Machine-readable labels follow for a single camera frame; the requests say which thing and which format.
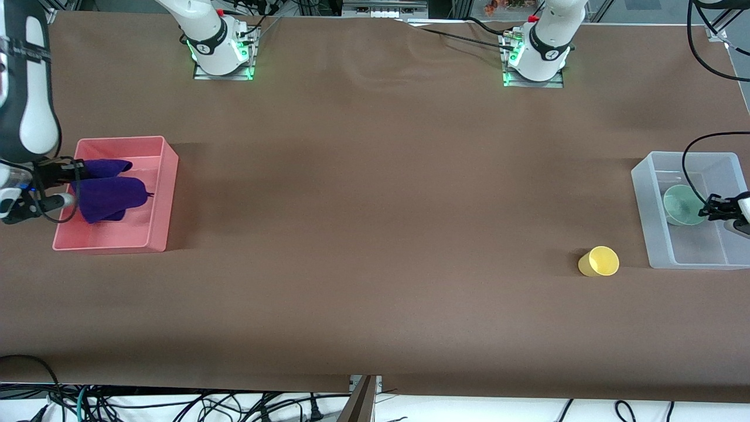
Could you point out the aluminium frame profile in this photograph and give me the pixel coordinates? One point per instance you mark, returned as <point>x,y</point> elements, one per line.
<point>58,10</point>

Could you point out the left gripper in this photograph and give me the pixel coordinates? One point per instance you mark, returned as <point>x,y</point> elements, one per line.
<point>725,207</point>

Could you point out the pink plastic bin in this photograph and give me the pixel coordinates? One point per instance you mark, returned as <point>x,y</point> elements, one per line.
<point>146,234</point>

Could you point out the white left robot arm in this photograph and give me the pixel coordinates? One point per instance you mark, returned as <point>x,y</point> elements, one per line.
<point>548,41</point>

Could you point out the purple cloth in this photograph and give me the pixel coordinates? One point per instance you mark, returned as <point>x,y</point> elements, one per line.
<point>111,196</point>

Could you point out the brown table cover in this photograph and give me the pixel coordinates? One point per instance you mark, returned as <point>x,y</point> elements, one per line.
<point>375,234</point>

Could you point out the grey power strip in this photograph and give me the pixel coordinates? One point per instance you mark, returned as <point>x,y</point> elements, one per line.
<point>384,9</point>

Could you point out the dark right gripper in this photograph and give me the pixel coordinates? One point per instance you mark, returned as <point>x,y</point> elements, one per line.
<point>51,173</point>

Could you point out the clear plastic bin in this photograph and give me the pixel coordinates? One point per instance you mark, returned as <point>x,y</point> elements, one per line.
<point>703,246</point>

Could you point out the metal table frame bracket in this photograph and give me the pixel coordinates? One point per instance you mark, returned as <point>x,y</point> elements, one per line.
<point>360,404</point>

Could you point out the pale green bowl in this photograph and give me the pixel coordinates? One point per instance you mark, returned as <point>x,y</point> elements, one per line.
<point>679,205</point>

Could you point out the yellow cup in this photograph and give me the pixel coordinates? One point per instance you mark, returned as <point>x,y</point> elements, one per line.
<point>603,261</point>

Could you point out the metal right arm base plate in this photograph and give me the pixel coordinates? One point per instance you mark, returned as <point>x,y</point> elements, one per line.
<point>253,55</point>

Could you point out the orange background item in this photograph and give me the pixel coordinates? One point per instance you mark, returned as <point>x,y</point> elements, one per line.
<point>498,7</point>

